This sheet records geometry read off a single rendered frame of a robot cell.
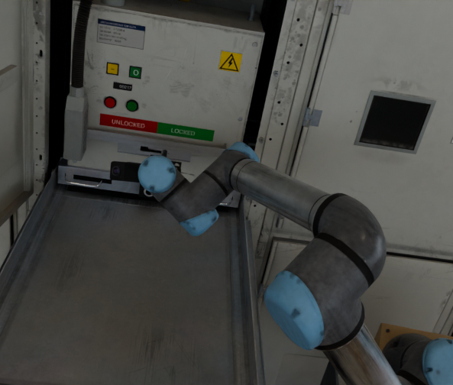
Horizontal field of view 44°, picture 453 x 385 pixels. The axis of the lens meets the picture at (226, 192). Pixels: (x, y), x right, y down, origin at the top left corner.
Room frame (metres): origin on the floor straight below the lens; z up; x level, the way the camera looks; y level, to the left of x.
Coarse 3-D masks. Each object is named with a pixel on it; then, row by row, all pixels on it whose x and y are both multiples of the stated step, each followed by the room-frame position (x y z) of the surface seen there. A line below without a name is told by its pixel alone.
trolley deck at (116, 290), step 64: (64, 256) 1.10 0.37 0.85; (128, 256) 1.15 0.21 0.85; (192, 256) 1.20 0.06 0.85; (64, 320) 0.88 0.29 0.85; (128, 320) 0.92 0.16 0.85; (192, 320) 0.96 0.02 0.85; (256, 320) 1.00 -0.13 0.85; (0, 384) 0.70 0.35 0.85; (64, 384) 0.72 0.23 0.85; (128, 384) 0.75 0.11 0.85; (192, 384) 0.78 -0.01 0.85
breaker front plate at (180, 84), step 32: (96, 32) 1.41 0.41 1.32; (160, 32) 1.43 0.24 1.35; (192, 32) 1.44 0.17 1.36; (224, 32) 1.45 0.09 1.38; (96, 64) 1.42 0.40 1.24; (128, 64) 1.42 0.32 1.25; (160, 64) 1.43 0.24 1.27; (192, 64) 1.44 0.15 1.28; (256, 64) 1.46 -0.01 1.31; (96, 96) 1.42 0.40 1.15; (128, 96) 1.43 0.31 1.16; (160, 96) 1.44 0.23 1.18; (192, 96) 1.45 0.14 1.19; (224, 96) 1.46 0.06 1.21; (96, 128) 1.42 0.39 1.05; (224, 128) 1.46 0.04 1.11; (96, 160) 1.42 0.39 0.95; (128, 160) 1.43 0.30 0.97; (192, 160) 1.45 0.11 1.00
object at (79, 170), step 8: (64, 160) 1.43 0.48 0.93; (64, 168) 1.40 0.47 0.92; (80, 168) 1.40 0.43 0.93; (88, 168) 1.41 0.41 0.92; (64, 176) 1.40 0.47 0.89; (80, 176) 1.40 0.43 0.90; (88, 176) 1.40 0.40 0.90; (96, 176) 1.41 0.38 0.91; (104, 176) 1.41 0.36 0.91; (96, 184) 1.41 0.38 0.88; (104, 184) 1.41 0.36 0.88; (112, 184) 1.41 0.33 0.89; (120, 184) 1.41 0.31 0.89; (128, 184) 1.42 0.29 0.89; (136, 184) 1.42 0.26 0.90; (128, 192) 1.42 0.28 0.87; (136, 192) 1.42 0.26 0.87; (232, 200) 1.45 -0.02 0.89
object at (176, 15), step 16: (96, 0) 1.47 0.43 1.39; (128, 0) 1.54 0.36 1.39; (144, 0) 1.58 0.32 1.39; (160, 0) 1.61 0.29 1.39; (176, 0) 1.65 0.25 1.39; (160, 16) 1.43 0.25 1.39; (176, 16) 1.47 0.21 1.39; (192, 16) 1.50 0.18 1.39; (208, 16) 1.54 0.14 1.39; (224, 16) 1.57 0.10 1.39; (240, 16) 1.61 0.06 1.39; (256, 16) 1.65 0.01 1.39; (256, 32) 1.46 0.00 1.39
